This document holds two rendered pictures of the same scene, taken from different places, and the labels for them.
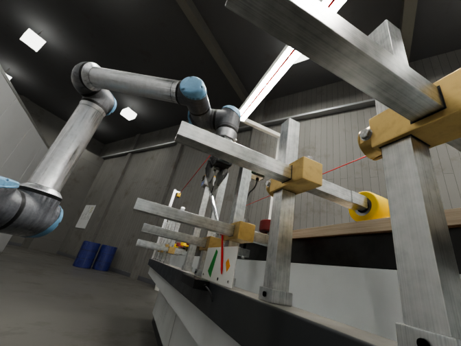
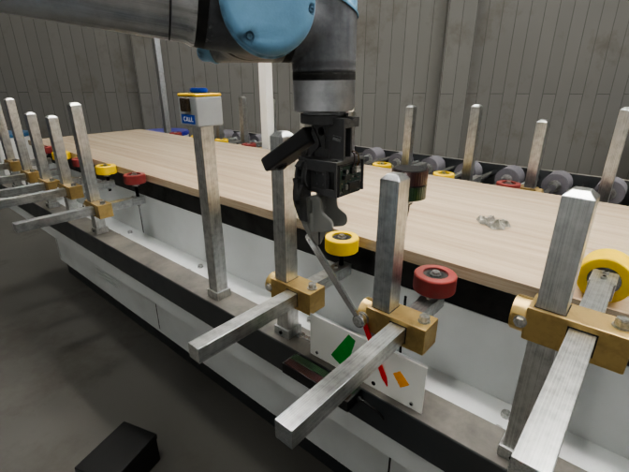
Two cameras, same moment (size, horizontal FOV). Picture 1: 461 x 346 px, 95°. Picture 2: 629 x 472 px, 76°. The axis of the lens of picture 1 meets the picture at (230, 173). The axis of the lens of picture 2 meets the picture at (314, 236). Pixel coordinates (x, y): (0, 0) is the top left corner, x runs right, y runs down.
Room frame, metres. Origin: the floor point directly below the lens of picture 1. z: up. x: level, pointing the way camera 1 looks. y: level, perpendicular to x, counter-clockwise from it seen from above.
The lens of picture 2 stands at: (0.22, 0.38, 1.25)
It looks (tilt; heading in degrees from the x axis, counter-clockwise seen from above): 22 degrees down; 329
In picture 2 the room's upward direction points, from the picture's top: straight up
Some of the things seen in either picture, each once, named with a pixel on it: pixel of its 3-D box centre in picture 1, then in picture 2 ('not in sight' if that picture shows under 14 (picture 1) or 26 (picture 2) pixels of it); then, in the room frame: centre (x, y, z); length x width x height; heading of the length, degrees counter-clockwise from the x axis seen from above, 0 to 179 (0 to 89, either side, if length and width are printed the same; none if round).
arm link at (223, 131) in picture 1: (226, 138); (325, 97); (0.74, 0.05, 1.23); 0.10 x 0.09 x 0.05; 109
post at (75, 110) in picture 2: (175, 234); (88, 171); (1.87, 0.35, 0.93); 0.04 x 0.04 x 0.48; 19
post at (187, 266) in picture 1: (197, 226); (211, 216); (1.17, 0.11, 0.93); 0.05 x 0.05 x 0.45; 19
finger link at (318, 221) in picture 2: (212, 177); (319, 222); (0.73, 0.06, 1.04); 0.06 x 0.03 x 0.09; 19
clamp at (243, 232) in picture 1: (237, 233); (396, 321); (0.67, -0.06, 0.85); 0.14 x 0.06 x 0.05; 19
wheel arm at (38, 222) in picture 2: (164, 248); (85, 212); (1.82, 0.38, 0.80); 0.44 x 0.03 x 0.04; 109
